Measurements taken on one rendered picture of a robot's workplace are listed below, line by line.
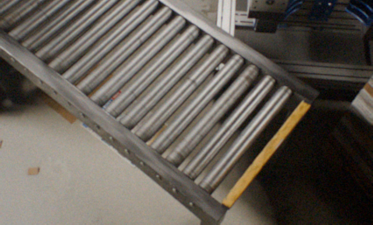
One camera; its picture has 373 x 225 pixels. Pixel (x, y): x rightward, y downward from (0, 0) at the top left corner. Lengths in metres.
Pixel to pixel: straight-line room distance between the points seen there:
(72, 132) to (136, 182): 0.42
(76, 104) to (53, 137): 0.88
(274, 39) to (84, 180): 1.17
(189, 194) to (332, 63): 1.23
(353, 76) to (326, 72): 0.13
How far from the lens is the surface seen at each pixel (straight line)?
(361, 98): 1.88
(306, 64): 2.30
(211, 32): 1.61
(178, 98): 1.46
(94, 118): 1.45
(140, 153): 1.39
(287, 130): 1.43
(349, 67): 2.35
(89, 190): 2.22
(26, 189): 2.29
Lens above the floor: 2.09
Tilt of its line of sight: 62 degrees down
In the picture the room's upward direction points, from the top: 2 degrees clockwise
